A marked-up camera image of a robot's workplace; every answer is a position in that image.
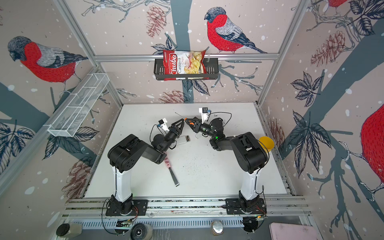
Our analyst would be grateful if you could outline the silver round cap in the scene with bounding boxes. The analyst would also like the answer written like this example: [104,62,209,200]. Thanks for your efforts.
[211,220,224,236]

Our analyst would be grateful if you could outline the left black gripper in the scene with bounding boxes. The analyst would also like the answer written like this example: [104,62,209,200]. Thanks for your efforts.
[162,119,184,153]

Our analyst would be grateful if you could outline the black round speaker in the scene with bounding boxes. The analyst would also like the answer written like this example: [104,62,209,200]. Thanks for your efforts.
[130,223,153,240]

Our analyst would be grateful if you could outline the pink handled scraper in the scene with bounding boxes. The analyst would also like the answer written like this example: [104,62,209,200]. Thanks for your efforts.
[164,157,180,187]

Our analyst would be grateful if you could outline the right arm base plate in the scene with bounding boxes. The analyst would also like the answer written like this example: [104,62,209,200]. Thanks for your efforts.
[222,198,267,216]

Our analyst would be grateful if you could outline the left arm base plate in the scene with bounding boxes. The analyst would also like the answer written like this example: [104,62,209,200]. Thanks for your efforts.
[105,199,148,217]

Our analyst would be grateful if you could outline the red cassava chips bag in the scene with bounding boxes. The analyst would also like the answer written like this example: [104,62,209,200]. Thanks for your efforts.
[163,50,207,75]

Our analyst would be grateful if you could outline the black wall basket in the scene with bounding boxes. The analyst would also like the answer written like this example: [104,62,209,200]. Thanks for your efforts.
[154,58,219,81]

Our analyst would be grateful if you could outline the white wire mesh shelf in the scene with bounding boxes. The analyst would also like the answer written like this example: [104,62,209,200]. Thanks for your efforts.
[48,73,110,137]

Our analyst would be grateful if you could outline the black grey cylinder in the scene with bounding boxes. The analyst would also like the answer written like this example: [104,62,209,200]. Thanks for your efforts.
[56,223,83,238]

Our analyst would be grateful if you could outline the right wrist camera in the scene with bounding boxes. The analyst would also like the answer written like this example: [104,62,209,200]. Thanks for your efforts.
[199,107,211,123]

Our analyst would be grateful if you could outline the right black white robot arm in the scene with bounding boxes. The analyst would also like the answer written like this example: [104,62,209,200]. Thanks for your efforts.
[185,117,270,207]

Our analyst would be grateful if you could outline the pink pad corner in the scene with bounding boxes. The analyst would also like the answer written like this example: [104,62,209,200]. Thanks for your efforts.
[269,223,323,240]

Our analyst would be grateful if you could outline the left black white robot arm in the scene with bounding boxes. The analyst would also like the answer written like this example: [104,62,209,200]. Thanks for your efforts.
[108,119,185,203]

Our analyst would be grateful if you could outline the white remote grey buttons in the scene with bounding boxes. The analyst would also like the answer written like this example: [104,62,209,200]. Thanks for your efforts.
[176,136,191,146]

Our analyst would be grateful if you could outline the yellow plastic cup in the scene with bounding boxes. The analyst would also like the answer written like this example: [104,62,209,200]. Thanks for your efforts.
[259,136,275,152]

